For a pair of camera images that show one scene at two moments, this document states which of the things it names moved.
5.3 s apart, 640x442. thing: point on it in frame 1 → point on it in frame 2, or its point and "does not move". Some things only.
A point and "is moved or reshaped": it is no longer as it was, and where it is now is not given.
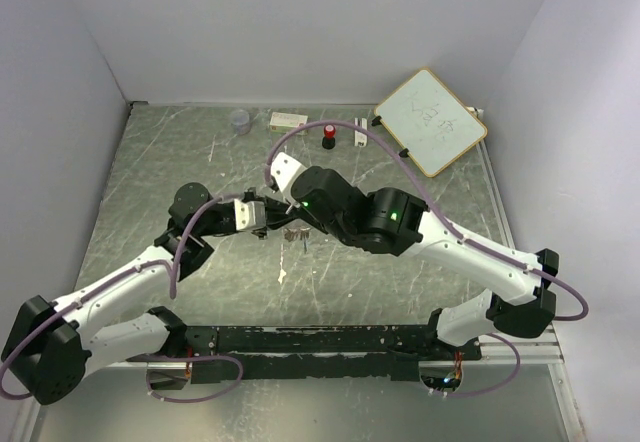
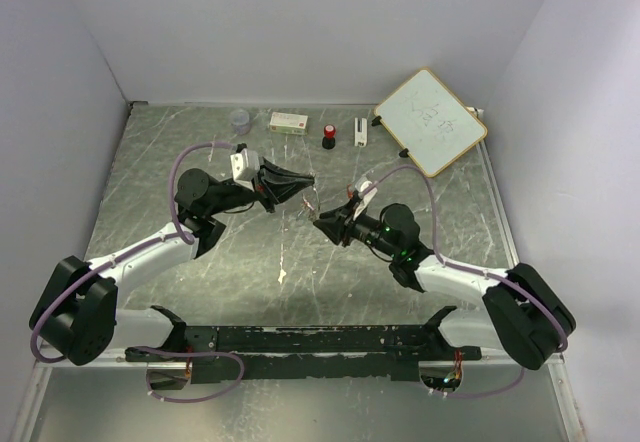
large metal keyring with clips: (293, 233) is moved or reshaped
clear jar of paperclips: (240, 120) does not move
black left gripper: (275, 216) → (281, 187)
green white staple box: (283, 122) does not move
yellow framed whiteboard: (430, 123) does not move
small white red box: (360, 139) does not move
